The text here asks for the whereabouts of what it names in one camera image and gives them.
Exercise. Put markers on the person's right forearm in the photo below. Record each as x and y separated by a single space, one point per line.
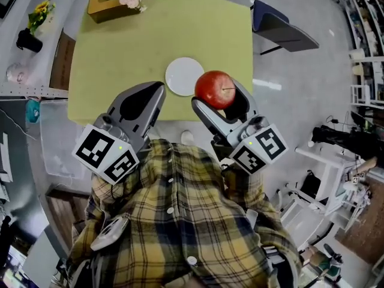
246 184

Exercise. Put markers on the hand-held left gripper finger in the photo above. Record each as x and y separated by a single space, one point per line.
129 91
159 105

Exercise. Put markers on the white storage shelf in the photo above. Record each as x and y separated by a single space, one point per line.
369 59

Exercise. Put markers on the grey dining chair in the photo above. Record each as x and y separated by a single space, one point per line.
282 31

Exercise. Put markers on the person's white shoe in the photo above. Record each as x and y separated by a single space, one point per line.
187 138

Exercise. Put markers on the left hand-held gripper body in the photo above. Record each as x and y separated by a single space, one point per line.
96 150

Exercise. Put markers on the white step stool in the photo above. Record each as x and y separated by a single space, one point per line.
360 94

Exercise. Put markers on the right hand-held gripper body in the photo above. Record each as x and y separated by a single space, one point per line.
261 148

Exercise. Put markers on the brown tissue box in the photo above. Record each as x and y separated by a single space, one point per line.
105 7

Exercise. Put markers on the white side table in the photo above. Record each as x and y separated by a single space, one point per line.
330 160

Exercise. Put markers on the black vase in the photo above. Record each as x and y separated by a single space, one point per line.
28 42

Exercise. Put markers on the pale pink round object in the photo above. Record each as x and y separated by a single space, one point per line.
16 73

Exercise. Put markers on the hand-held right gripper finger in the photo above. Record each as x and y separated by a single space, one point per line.
249 100
213 118

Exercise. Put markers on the yellow-green tablecloth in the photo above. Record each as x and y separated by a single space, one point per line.
135 55

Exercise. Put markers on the black backpack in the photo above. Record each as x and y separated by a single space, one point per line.
310 184

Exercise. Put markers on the white plate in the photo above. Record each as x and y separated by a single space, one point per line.
183 76

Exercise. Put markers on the teal bag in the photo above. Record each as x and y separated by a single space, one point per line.
33 111

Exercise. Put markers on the person's yellow plaid shirt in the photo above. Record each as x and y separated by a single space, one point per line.
180 220

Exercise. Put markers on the person's left forearm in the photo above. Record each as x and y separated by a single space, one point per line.
103 189

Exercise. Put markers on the red apple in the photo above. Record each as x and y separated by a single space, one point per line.
213 90

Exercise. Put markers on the brown wooden board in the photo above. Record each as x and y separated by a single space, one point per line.
63 208

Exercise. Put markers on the sunflower bunch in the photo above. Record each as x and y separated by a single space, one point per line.
40 13

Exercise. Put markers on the brown cardboard box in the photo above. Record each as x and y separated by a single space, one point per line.
63 64

